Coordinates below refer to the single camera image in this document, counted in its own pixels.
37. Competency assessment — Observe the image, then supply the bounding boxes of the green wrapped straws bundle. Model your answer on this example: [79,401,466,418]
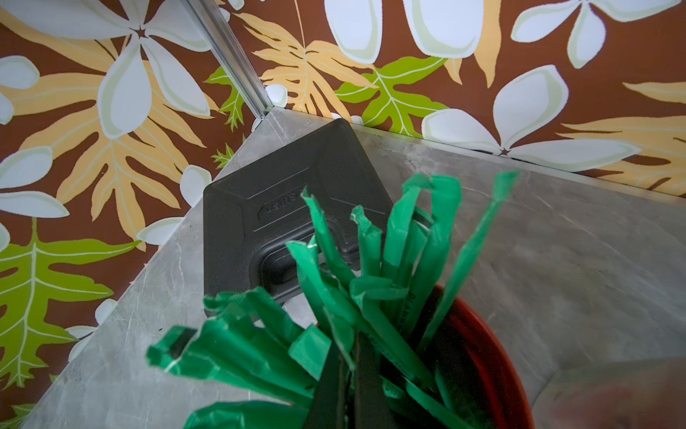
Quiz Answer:
[146,171,519,428]

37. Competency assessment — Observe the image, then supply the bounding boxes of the red straw holder cup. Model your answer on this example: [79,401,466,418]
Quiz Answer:
[428,298,534,428]

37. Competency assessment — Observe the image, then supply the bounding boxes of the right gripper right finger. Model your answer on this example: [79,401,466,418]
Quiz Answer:
[353,332,396,429]

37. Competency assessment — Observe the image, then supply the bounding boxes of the clear plastic carrier bag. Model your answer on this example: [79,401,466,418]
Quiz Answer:
[532,357,685,428]

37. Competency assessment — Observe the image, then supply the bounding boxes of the black plastic case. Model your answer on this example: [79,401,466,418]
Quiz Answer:
[202,119,392,304]

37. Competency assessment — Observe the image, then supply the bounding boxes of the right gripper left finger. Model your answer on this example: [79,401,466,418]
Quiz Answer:
[302,345,348,429]

